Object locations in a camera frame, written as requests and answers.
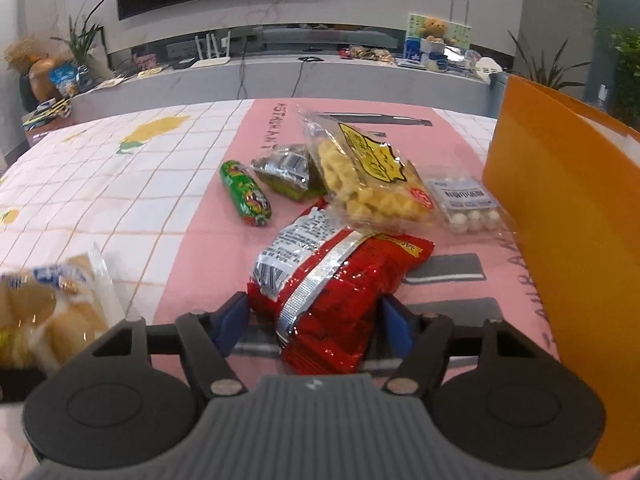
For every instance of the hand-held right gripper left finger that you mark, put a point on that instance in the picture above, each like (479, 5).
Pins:
(232, 322)

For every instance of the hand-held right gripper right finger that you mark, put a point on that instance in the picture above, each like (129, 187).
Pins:
(397, 325)

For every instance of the large red snack packet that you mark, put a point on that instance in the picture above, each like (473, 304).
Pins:
(340, 305)

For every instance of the green sausage snack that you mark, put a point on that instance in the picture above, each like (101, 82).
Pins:
(245, 195)

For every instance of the clear gum box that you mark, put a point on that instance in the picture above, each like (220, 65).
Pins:
(467, 205)

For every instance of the yellow puffed snack bag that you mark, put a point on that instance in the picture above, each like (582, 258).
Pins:
(365, 180)

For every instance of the dark green snack packet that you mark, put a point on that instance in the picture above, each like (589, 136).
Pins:
(287, 172)

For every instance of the clear bread packet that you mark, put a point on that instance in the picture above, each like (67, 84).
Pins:
(60, 310)

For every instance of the orange cardboard box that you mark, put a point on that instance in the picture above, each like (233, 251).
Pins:
(560, 210)

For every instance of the pile of small snacks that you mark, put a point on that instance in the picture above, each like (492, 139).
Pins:
(367, 54)

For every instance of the pink bottle-print mat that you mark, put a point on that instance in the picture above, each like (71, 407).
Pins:
(225, 260)

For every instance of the checked lemon-print tablecloth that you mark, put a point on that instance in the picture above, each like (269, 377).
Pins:
(100, 185)

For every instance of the long grey tv bench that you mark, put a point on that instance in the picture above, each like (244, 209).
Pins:
(280, 80)

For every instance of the grey-blue trash bin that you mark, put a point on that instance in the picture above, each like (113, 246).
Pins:
(497, 92)

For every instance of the white router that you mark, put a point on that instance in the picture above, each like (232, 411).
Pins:
(210, 62)

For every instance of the black set-top box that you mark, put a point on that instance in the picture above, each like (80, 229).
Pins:
(184, 64)

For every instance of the yellow papers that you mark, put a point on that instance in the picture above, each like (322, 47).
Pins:
(110, 82)

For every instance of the white blue mug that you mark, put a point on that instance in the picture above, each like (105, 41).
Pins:
(439, 57)

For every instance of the blue box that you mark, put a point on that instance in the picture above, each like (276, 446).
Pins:
(412, 50)

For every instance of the stack of colourful books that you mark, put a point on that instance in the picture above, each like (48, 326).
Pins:
(47, 112)

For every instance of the blue snack bag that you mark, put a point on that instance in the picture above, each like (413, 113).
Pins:
(65, 80)

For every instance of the long-leaf potted plant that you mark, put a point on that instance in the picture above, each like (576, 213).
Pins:
(550, 72)

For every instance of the brown teddy bear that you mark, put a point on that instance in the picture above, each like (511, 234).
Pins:
(434, 30)

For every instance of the brown vase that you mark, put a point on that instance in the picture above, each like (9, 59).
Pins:
(42, 80)

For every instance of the green plant in vase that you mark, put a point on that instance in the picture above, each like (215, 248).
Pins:
(82, 40)

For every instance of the bushy green plant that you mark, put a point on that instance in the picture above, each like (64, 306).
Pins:
(625, 75)

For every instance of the dried orange flowers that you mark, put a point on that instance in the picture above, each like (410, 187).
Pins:
(22, 52)

